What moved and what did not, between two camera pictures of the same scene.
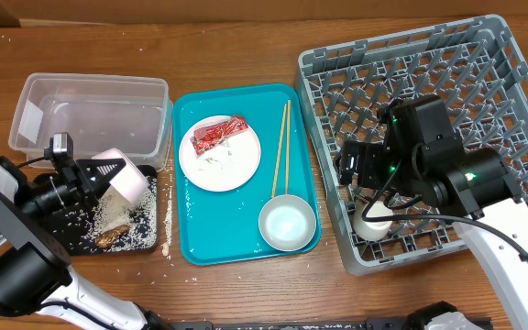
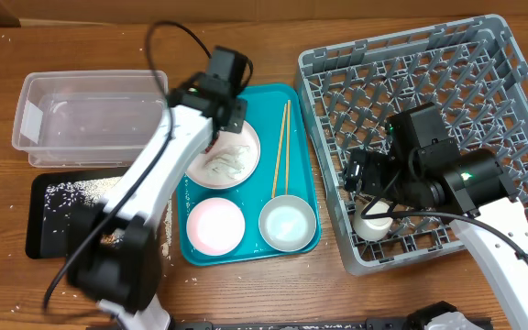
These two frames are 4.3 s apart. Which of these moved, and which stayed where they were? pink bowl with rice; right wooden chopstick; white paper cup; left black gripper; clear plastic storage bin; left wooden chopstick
Moved: left black gripper; pink bowl with rice
Stayed: right wooden chopstick; white paper cup; clear plastic storage bin; left wooden chopstick
